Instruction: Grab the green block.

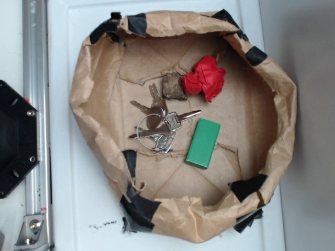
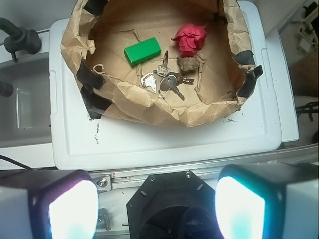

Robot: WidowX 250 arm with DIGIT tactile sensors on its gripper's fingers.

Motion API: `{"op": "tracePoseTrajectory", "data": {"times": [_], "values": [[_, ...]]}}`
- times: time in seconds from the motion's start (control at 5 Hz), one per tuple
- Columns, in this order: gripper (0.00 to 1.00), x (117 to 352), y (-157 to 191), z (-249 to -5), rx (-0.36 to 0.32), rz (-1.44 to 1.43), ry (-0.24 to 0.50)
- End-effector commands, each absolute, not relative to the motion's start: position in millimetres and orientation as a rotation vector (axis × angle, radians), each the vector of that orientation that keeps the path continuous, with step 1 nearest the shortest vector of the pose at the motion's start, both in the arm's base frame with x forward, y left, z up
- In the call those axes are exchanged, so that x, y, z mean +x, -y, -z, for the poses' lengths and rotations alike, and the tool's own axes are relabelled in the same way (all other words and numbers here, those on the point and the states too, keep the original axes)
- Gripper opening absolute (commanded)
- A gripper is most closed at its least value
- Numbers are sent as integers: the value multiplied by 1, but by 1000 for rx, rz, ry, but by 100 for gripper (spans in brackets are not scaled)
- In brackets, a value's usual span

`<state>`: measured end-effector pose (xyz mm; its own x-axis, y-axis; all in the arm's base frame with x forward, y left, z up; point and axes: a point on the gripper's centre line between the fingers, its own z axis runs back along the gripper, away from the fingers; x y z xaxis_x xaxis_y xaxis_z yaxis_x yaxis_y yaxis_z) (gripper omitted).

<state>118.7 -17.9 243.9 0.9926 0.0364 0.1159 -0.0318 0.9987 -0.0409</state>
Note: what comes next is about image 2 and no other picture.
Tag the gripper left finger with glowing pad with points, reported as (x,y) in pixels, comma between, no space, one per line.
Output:
(47,204)

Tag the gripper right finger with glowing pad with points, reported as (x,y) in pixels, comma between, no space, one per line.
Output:
(268,201)

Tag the green rectangular block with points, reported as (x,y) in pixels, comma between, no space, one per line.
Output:
(142,51)

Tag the clear plastic bin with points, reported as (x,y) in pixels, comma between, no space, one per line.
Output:
(25,115)

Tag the small brown rock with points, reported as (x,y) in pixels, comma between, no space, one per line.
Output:
(188,64)

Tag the bunch of silver keys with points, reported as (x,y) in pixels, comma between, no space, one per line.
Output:
(163,79)

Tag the brown paper bag tray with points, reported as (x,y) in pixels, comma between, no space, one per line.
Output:
(161,62)

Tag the black clamp knob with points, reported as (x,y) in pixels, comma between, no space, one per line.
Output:
(19,39)

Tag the crumpled red paper ball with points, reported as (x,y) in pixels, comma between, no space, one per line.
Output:
(190,39)

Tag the black octagonal mount plate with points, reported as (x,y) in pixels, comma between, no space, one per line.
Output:
(177,205)

